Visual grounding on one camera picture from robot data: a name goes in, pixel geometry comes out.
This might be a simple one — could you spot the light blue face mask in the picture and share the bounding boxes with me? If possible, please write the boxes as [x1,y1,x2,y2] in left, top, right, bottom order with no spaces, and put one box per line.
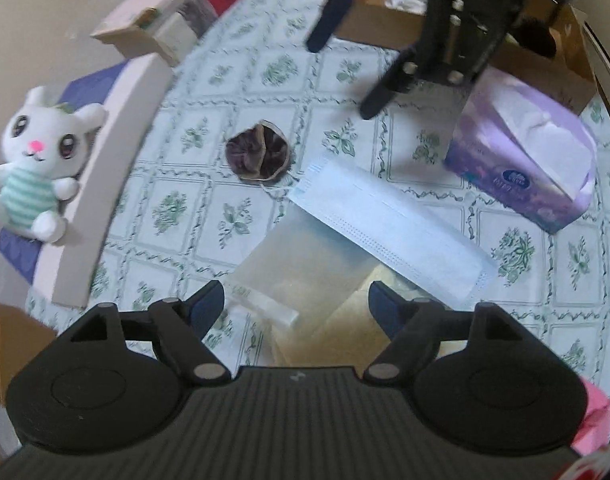
[289,155,496,310]

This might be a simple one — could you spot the clear plastic bag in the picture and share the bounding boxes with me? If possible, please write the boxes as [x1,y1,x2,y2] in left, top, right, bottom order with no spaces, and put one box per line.
[225,204,381,331]

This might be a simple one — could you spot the dark brown scrunchie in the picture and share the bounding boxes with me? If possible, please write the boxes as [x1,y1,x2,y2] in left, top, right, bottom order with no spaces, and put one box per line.
[225,120,291,182]

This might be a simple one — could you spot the open cardboard box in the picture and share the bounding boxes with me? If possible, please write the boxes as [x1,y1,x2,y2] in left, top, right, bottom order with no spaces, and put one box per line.
[334,0,597,114]

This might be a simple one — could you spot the red and grey box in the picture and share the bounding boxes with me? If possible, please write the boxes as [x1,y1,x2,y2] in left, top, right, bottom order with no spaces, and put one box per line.
[153,0,238,67]

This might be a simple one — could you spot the green patterned tablecloth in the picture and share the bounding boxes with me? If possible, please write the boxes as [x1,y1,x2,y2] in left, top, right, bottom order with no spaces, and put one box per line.
[24,0,610,401]

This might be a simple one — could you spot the purple tissue box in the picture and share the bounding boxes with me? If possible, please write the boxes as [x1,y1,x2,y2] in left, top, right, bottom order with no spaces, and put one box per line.
[444,66,597,234]

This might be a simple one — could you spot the small brown cardboard box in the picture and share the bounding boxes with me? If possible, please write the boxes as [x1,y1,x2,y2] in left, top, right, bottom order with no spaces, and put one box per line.
[0,304,57,406]

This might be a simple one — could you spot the pink topped book stack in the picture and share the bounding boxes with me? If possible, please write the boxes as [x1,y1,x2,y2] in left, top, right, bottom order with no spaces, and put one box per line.
[92,0,180,58]

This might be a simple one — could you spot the white and blue flat box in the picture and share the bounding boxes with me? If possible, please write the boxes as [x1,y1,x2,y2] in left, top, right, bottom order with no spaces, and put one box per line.
[0,53,173,308]

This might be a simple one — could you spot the white bunny plush toy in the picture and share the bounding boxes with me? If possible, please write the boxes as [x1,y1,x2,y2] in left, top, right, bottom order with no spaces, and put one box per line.
[0,87,108,244]

